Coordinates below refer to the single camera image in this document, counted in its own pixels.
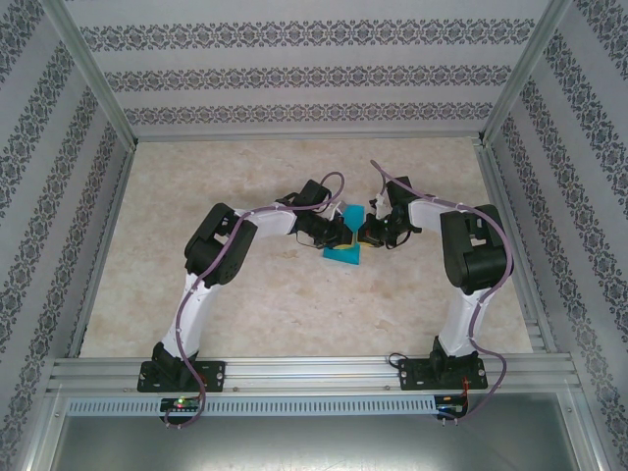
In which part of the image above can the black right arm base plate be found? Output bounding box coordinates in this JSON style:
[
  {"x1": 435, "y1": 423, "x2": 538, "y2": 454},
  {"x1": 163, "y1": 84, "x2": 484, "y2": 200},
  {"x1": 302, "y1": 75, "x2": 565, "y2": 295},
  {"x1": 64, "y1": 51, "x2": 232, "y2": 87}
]
[{"x1": 397, "y1": 356, "x2": 490, "y2": 393}]

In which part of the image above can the teal square paper sheet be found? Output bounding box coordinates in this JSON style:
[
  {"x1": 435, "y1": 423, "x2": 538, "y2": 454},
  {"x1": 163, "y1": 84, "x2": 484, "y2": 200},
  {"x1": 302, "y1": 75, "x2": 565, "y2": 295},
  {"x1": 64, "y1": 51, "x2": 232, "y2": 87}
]
[{"x1": 322, "y1": 204, "x2": 367, "y2": 268}]

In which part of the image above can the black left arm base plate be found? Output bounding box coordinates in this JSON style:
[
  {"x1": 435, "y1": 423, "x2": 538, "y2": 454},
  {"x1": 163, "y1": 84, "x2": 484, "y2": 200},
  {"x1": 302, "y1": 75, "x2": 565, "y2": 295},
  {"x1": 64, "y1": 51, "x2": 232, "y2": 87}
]
[{"x1": 136, "y1": 360, "x2": 228, "y2": 394}]

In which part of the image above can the aluminium mounting rail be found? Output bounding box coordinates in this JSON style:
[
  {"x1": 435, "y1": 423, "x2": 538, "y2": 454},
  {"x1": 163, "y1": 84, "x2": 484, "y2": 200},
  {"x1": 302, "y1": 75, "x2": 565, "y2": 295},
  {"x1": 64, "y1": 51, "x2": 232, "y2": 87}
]
[{"x1": 46, "y1": 356, "x2": 576, "y2": 395}]

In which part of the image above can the slotted grey cable duct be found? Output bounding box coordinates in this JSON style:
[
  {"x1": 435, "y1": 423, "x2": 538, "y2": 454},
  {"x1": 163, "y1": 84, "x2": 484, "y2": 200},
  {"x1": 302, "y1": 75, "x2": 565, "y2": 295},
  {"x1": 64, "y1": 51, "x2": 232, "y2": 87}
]
[{"x1": 66, "y1": 395, "x2": 439, "y2": 417}]

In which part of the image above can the small circuit board green light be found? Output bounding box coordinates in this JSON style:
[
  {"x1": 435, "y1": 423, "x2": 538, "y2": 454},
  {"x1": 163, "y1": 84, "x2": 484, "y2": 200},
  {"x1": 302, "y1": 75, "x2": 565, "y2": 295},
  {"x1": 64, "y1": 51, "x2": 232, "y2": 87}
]
[{"x1": 160, "y1": 396, "x2": 203, "y2": 415}]

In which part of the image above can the grey sheet metal panel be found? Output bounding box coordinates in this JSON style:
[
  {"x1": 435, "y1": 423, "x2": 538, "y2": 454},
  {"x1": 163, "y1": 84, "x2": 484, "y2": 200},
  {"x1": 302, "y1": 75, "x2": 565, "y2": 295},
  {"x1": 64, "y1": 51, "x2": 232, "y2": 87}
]
[{"x1": 28, "y1": 414, "x2": 605, "y2": 471}]

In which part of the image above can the aluminium side rail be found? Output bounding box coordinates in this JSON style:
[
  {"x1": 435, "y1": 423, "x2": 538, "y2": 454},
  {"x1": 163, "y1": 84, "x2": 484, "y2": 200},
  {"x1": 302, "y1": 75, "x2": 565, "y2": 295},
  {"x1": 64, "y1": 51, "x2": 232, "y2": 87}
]
[
  {"x1": 65, "y1": 145, "x2": 139, "y2": 360},
  {"x1": 471, "y1": 139, "x2": 561, "y2": 355}
]

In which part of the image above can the aluminium rear rail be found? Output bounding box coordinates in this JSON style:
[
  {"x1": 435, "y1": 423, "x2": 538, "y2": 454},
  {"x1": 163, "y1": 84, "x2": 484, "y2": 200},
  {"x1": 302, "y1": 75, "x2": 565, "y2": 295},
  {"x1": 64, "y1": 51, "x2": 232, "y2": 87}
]
[{"x1": 131, "y1": 130, "x2": 487, "y2": 145}]

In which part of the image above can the aluminium frame post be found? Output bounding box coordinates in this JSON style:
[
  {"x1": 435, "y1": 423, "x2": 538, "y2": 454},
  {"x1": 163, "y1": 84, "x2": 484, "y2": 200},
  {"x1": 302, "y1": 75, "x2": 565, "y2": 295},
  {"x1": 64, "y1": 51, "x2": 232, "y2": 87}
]
[
  {"x1": 40, "y1": 0, "x2": 139, "y2": 149},
  {"x1": 477, "y1": 0, "x2": 574, "y2": 147}
]

